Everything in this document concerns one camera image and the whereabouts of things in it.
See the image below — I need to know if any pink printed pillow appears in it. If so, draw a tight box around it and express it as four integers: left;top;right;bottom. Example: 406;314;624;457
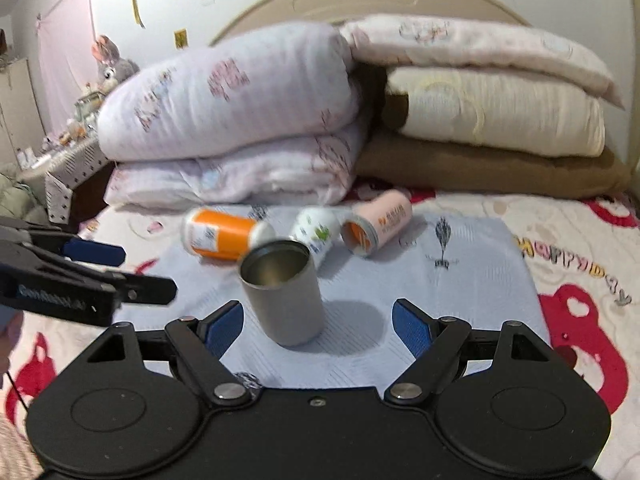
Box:
339;14;625;108

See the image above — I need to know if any green cloth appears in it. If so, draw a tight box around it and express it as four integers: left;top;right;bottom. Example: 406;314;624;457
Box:
0;172;52;227

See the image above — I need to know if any white floral print cup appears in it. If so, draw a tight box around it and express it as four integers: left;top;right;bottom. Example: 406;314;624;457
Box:
289;207;341;267

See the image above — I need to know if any brown folded blanket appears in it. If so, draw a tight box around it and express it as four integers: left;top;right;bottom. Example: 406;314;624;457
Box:
354;80;633;197

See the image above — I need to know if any table with patterned cloth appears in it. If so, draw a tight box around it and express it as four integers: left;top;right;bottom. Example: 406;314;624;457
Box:
44;136;117;224

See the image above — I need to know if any grey metal cup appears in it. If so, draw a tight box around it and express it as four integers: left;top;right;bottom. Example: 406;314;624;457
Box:
239;239;321;347

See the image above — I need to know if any white folded quilt pink print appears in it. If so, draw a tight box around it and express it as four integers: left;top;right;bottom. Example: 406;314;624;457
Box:
97;22;370;212

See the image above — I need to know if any pink curtain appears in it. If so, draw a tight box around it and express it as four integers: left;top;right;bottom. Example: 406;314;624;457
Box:
36;0;103;133

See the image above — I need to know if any cream embroidered pillow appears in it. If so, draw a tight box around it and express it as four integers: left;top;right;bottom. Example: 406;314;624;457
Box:
386;67;607;159

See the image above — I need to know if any beige cabinet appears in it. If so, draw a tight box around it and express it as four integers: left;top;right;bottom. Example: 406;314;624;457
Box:
0;55;47;172

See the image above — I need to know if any pink cup with orange inside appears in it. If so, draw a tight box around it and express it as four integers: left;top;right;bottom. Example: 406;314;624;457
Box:
340;189;414;259

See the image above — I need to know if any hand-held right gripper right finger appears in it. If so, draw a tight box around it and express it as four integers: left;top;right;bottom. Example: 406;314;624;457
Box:
384;298;554;407

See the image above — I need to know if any light blue printed cloth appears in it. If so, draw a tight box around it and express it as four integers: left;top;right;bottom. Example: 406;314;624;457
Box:
114;203;553;392

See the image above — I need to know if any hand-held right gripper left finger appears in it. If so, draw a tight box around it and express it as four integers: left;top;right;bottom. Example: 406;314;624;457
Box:
87;301;256;407

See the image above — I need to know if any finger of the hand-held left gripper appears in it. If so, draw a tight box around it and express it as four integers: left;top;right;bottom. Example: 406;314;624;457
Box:
64;237;126;267
107;270;179;307

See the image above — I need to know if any grey plush rabbit toy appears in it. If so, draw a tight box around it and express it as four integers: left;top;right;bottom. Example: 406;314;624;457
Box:
91;34;141;94

